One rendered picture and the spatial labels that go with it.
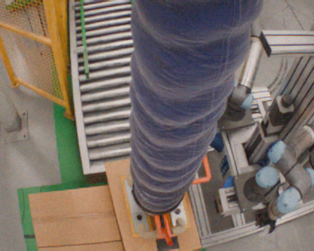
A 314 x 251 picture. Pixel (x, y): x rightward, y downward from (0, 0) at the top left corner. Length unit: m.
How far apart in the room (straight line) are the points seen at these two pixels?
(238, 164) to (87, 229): 1.02
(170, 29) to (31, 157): 2.74
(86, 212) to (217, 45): 1.94
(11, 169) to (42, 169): 0.33
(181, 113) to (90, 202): 1.73
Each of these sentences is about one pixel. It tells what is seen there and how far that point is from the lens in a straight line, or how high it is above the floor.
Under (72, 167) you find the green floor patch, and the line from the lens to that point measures 3.12.
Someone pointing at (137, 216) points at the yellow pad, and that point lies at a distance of 1.84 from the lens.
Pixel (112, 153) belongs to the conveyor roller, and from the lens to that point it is 2.54.
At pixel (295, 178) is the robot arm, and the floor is 1.84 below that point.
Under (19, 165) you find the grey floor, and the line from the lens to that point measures 3.24.
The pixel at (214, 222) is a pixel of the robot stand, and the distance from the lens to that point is 2.81.
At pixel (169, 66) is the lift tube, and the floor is 2.36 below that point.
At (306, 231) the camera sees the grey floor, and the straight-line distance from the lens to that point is 3.31.
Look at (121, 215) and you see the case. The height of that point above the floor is 0.94.
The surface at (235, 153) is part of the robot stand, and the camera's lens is 2.19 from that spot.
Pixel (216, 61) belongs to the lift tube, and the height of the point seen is 2.39.
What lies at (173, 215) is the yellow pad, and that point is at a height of 1.08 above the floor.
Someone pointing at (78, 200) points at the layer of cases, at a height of 0.54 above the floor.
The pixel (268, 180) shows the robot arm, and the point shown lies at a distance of 1.83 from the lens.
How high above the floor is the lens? 2.90
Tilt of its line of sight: 63 degrees down
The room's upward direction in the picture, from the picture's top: 8 degrees clockwise
